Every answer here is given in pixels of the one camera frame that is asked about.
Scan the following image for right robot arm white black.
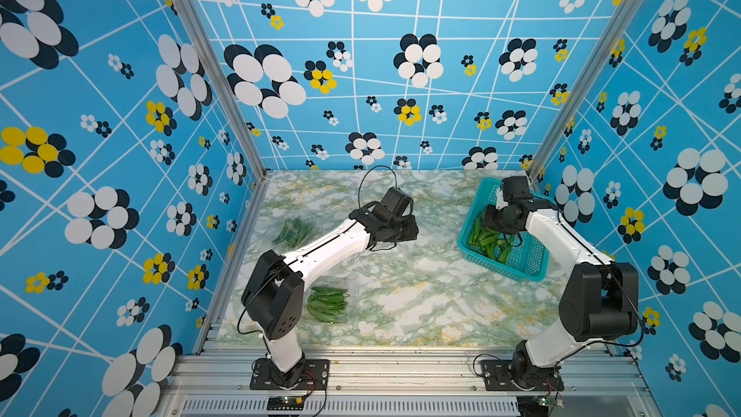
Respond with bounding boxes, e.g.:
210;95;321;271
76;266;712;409
482;198;642;389

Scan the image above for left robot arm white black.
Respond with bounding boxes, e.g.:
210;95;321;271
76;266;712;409
241;206;419;388

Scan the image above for green peppers inside basket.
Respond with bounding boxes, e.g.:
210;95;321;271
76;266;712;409
466;216;519;264

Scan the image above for green peppers in left container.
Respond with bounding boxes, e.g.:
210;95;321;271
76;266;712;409
272;216;313;248

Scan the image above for green peppers in container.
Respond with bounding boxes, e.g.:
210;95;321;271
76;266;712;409
272;216;313;248
307;287;349;324

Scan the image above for green peppers in near container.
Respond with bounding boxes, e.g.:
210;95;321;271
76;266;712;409
307;287;349;324

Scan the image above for teal plastic basket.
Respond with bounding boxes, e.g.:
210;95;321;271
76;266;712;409
457;178;549;282

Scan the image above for circuit board right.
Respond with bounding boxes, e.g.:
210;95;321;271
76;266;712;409
517;397;563;417

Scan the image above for green circuit board left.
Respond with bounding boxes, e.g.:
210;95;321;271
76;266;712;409
266;396;306;415

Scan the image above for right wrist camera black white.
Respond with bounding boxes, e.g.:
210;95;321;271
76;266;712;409
496;176;533;209

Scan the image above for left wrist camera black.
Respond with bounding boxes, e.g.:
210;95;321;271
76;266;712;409
379;186;414;217

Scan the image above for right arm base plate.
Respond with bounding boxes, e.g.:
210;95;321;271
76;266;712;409
480;359;565;393

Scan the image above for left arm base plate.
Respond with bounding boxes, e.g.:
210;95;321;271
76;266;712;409
250;358;330;391

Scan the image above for aluminium corner post right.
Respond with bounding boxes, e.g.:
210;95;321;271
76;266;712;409
527;0;645;185

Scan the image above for aluminium corner post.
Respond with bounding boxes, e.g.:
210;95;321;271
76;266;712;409
527;0;645;185
175;0;267;183

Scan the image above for aluminium corner post left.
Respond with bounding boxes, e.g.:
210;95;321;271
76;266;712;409
175;0;267;183

